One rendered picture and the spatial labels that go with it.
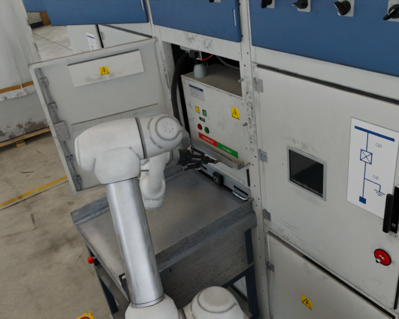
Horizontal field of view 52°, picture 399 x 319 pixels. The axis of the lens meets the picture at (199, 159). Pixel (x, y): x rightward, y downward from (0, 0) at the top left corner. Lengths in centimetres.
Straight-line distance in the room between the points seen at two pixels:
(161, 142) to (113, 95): 101
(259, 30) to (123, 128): 57
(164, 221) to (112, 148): 85
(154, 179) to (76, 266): 173
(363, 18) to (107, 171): 79
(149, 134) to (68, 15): 132
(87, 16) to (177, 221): 115
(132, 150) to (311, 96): 58
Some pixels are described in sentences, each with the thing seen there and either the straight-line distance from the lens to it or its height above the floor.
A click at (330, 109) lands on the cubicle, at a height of 151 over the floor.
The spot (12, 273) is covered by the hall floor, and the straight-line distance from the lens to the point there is 344.
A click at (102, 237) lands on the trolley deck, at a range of 200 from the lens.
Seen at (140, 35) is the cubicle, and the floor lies 157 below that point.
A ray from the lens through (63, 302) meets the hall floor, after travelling 302.
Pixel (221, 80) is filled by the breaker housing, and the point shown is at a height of 139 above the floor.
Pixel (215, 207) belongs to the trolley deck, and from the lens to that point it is 201.
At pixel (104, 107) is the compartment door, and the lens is 219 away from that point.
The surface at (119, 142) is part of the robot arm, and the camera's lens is 120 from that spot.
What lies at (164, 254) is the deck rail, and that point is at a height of 89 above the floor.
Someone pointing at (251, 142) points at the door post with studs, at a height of 123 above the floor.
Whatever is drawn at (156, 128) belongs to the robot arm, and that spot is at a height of 156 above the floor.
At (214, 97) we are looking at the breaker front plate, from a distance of 191.
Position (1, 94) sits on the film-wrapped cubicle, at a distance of 521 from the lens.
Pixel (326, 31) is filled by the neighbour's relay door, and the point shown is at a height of 174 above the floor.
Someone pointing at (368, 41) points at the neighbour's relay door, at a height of 173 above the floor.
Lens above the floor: 206
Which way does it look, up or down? 30 degrees down
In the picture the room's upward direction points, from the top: 9 degrees counter-clockwise
